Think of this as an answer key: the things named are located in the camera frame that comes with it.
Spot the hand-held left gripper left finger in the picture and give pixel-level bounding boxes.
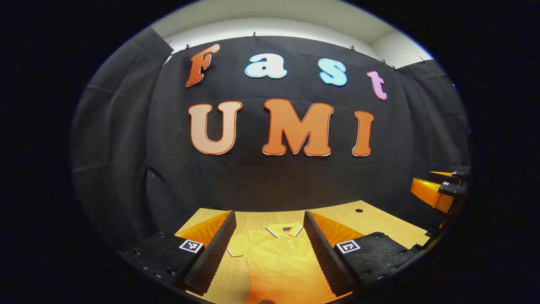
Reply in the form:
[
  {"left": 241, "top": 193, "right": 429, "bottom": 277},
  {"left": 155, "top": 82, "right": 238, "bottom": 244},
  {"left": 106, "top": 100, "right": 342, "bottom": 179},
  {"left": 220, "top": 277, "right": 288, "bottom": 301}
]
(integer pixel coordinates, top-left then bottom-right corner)
[{"left": 120, "top": 210, "right": 237, "bottom": 296}]

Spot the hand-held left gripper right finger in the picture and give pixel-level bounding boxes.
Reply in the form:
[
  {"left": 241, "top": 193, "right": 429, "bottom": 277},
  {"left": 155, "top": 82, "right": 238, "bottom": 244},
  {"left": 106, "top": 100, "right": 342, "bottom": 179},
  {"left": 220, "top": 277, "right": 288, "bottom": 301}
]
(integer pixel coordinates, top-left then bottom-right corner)
[{"left": 304, "top": 210, "right": 422, "bottom": 297}]

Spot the orange polo T-shirt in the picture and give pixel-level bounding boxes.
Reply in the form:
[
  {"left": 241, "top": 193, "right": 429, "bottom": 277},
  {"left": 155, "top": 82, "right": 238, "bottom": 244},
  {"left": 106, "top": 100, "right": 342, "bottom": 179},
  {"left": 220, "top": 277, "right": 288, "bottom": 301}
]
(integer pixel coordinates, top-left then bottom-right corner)
[{"left": 227, "top": 223, "right": 353, "bottom": 304}]

